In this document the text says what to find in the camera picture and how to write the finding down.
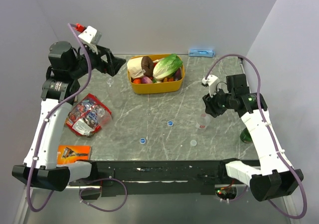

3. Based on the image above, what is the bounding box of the red snack bag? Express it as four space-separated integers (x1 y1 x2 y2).
65 94 112 137

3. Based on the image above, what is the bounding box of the green glass bottle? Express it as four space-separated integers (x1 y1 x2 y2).
240 128 252 143

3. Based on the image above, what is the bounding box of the translucent white bottle cap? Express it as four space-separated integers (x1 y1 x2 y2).
190 140 197 146

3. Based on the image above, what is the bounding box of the pink toy onion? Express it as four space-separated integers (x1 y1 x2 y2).
141 76 153 84

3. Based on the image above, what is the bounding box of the clear lying plastic bottle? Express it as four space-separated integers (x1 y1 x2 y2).
107 77 123 108

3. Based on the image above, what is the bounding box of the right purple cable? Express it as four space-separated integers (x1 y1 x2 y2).
205 54 308 220

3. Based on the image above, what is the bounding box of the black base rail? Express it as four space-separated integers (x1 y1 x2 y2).
69 160 240 197

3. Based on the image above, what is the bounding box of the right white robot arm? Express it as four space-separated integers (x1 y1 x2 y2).
202 74 298 201

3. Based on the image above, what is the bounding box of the brown toy donut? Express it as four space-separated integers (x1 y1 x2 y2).
141 56 155 77

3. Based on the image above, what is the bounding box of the orange razor package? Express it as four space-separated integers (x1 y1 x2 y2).
57 145 91 165

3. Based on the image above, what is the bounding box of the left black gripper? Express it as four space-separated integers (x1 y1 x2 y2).
69 42 126 79

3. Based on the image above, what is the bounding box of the blue tissue pack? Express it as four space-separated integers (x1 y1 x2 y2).
188 49 215 58

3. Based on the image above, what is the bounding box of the yellow plastic bin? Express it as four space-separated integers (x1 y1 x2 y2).
127 54 185 94

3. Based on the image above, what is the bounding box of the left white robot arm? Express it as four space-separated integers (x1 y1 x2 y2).
12 41 126 192

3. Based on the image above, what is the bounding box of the orange toy fruit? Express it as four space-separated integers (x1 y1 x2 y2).
133 78 142 84

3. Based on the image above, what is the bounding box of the clear bottle with red label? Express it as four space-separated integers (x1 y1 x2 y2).
195 113 212 130

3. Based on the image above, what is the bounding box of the blue bottle cap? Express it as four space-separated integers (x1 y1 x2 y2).
167 120 173 126
140 138 146 144

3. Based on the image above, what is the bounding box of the blue bottle cap front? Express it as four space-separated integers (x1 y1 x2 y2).
140 138 146 144

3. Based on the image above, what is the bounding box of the purple toy eggplant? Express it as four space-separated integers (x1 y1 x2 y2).
173 68 182 81

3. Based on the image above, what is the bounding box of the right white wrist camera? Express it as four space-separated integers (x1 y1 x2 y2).
201 75 220 97

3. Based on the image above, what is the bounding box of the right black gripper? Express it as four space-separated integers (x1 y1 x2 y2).
202 85 234 118

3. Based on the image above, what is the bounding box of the green toy lettuce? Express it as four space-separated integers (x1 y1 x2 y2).
153 54 183 80

